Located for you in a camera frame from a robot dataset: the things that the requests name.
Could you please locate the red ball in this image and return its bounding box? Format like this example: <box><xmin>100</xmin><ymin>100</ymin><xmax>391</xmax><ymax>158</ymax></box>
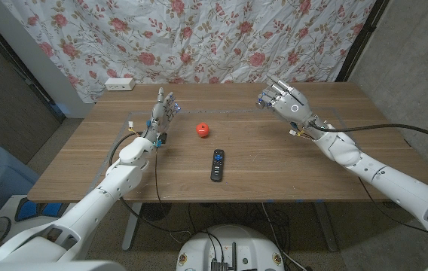
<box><xmin>195</xmin><ymin>122</ymin><xmax>210</xmax><ymax>139</ymax></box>

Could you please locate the black backdrop stand pole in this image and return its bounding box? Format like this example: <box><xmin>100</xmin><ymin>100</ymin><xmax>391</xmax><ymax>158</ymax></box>
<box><xmin>335</xmin><ymin>0</ymin><xmax>390</xmax><ymax>83</ymax></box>

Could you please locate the clear glass salt shaker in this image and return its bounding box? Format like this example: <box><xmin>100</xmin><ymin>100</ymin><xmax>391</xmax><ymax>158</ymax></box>
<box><xmin>255</xmin><ymin>96</ymin><xmax>271</xmax><ymax>111</ymax></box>

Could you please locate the black frame bar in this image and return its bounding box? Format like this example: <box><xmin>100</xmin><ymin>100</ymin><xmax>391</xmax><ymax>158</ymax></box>
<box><xmin>0</xmin><ymin>7</ymin><xmax>66</xmax><ymax>123</ymax></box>

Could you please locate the round black fan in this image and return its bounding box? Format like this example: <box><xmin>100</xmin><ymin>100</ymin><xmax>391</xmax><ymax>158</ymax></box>
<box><xmin>140</xmin><ymin>202</ymin><xmax>173</xmax><ymax>221</ymax></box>

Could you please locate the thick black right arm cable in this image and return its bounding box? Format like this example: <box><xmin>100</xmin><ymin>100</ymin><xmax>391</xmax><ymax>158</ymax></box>
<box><xmin>310</xmin><ymin>122</ymin><xmax>428</xmax><ymax>148</ymax></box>

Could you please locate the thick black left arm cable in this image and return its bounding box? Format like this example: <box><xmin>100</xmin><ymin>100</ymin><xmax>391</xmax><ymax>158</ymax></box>
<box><xmin>108</xmin><ymin>130</ymin><xmax>200</xmax><ymax>234</ymax></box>

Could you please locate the white board with blue patches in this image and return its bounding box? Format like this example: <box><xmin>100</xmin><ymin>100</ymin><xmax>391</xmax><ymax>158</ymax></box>
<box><xmin>0</xmin><ymin>194</ymin><xmax>75</xmax><ymax>234</ymax></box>

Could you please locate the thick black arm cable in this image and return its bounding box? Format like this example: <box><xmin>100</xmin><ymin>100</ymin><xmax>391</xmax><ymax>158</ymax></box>
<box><xmin>310</xmin><ymin>122</ymin><xmax>428</xmax><ymax>148</ymax></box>
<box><xmin>108</xmin><ymin>130</ymin><xmax>200</xmax><ymax>234</ymax></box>

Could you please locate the thin black cable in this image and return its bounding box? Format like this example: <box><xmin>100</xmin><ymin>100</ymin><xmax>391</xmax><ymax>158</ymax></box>
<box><xmin>154</xmin><ymin>146</ymin><xmax>164</xmax><ymax>218</ymax></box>
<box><xmin>356</xmin><ymin>176</ymin><xmax>428</xmax><ymax>246</ymax></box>

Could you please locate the white table leg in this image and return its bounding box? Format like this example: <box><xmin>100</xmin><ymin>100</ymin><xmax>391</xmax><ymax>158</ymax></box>
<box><xmin>121</xmin><ymin>202</ymin><xmax>143</xmax><ymax>251</ymax></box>
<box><xmin>313</xmin><ymin>201</ymin><xmax>338</xmax><ymax>252</ymax></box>

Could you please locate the floral backdrop cloth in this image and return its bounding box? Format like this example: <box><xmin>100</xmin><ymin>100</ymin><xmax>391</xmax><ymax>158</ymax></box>
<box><xmin>1</xmin><ymin>0</ymin><xmax>377</xmax><ymax>103</ymax></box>

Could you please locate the white power strip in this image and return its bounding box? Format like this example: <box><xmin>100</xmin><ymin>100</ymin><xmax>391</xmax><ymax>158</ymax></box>
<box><xmin>104</xmin><ymin>77</ymin><xmax>136</xmax><ymax>92</ymax></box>

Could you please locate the black TV remote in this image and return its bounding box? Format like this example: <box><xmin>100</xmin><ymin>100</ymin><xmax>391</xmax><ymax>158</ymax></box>
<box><xmin>209</xmin><ymin>148</ymin><xmax>225</xmax><ymax>183</ymax></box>

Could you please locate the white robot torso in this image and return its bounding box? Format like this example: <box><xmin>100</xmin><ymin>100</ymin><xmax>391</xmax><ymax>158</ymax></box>
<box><xmin>176</xmin><ymin>224</ymin><xmax>286</xmax><ymax>271</ymax></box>

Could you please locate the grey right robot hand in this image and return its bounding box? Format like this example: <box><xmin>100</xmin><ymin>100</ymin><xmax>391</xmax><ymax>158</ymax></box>
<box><xmin>255</xmin><ymin>73</ymin><xmax>315</xmax><ymax>129</ymax></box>

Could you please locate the white floor cable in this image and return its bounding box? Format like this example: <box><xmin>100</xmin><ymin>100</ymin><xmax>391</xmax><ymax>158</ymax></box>
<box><xmin>261</xmin><ymin>202</ymin><xmax>307</xmax><ymax>271</ymax></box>

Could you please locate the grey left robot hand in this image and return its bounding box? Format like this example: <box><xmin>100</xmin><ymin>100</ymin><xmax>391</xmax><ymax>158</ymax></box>
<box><xmin>141</xmin><ymin>87</ymin><xmax>182</xmax><ymax>148</ymax></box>

